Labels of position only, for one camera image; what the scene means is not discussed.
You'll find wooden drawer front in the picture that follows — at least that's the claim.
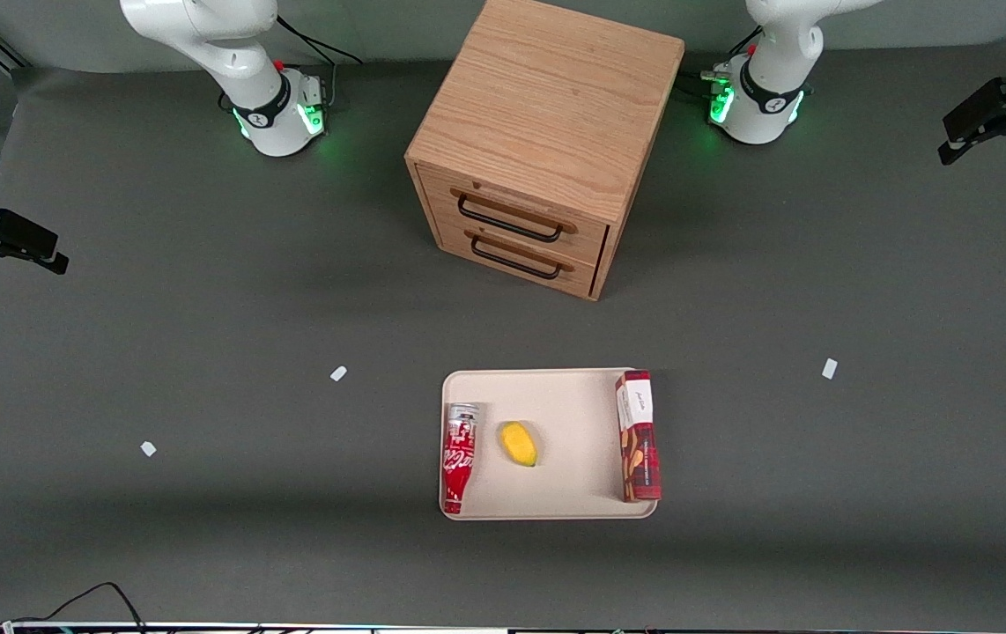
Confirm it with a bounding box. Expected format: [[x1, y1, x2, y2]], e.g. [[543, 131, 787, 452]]
[[433, 216, 605, 299], [418, 164, 611, 265]]

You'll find red cookie box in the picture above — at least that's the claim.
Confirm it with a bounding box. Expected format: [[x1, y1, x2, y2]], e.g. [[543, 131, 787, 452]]
[[614, 370, 662, 504]]

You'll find wooden drawer cabinet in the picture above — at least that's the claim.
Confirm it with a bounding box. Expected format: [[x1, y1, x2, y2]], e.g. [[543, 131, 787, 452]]
[[404, 0, 687, 303]]

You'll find beige plastic tray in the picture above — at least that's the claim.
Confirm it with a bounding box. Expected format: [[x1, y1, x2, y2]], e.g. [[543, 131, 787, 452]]
[[440, 367, 659, 521]]

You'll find yellow lemon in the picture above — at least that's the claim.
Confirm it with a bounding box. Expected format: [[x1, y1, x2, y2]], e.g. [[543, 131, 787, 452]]
[[499, 421, 538, 468]]

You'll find black drawer handle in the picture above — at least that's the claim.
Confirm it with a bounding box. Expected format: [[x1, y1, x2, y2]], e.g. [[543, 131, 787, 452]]
[[470, 236, 562, 282], [457, 194, 563, 244]]

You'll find red cola bottle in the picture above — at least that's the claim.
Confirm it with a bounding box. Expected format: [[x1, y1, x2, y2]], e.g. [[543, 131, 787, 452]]
[[441, 402, 479, 515]]

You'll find black loose cable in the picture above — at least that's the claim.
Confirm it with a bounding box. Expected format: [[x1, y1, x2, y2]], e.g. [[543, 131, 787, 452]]
[[0, 581, 147, 631]]

